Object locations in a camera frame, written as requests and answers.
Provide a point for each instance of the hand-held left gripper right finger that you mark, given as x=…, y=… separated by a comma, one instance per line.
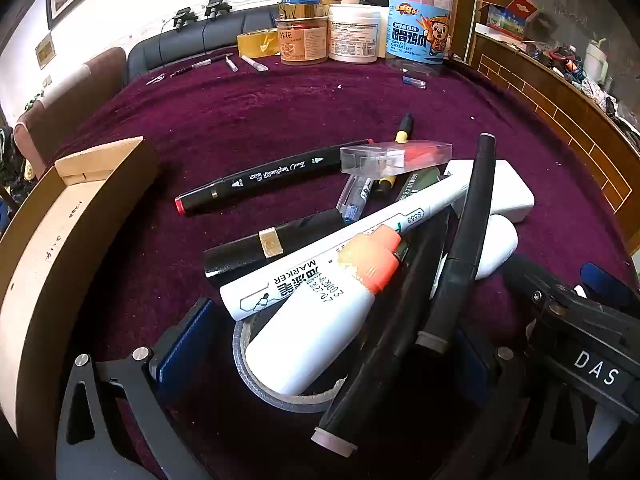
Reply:
x=472, y=365

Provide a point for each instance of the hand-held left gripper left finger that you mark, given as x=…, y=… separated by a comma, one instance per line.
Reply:
x=182, y=345

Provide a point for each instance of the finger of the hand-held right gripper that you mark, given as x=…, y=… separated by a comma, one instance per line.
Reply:
x=607, y=282
x=535, y=280

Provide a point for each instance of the white cone-shaped bottle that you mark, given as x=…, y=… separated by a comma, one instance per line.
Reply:
x=500, y=245

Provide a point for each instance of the long black marker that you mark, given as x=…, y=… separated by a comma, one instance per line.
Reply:
x=380, y=360
x=472, y=220

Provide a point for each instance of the large white charger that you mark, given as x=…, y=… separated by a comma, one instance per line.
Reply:
x=510, y=190

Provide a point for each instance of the black tape roll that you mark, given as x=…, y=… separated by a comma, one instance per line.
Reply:
x=280, y=400

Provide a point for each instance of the black lipstick with gold band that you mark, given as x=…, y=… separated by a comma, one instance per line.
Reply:
x=250, y=255

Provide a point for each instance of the white bottle with orange cap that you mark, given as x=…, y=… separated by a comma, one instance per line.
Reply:
x=310, y=340

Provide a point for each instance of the white paint marker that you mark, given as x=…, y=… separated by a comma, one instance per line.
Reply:
x=300, y=275

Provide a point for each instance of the dark green marker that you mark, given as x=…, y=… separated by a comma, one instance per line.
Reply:
x=415, y=185

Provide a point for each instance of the cardboard box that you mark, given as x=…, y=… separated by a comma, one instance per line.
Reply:
x=65, y=240

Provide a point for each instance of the black marker with red end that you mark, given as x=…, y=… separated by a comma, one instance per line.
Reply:
x=280, y=175

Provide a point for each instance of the clear plastic case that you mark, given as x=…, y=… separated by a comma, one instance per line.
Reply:
x=370, y=157

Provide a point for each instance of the wooden brick-pattern counter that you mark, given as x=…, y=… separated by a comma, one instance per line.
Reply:
x=560, y=105

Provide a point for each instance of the yellow and black pen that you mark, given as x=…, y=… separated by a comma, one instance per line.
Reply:
x=401, y=135

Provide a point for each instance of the blue clear pen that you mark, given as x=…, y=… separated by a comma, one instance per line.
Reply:
x=352, y=200

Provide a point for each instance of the white kettle cup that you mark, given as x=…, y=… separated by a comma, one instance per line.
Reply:
x=596, y=60

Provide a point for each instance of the small clear blue cap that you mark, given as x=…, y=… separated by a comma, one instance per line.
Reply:
x=414, y=82

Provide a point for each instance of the purple velvet tablecloth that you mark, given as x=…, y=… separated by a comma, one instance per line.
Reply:
x=260, y=110

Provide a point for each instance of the red and blue box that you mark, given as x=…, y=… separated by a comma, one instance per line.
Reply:
x=515, y=17

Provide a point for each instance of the brown armchair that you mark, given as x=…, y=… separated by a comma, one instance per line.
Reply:
x=70, y=105

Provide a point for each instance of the metal tweezers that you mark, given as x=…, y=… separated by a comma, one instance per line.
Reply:
x=156, y=79

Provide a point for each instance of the clear jar with blue label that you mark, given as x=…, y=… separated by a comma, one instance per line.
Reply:
x=417, y=30

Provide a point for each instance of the short white pen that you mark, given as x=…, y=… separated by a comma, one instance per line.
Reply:
x=231, y=64

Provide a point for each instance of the black leather sofa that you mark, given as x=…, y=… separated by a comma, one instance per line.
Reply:
x=190, y=42

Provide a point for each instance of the white plastic tub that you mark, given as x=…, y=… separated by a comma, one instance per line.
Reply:
x=355, y=35

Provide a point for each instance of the yellow tape roll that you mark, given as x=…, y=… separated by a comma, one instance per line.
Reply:
x=257, y=42

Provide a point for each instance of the black clamp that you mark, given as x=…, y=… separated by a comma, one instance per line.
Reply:
x=217, y=8
x=183, y=17

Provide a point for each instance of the orange label jar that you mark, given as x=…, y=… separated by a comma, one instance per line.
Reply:
x=302, y=40

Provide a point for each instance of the gold jar with red lid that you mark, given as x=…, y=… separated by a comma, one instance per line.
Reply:
x=299, y=5

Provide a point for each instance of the small gold wall frame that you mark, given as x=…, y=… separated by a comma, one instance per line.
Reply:
x=45, y=50

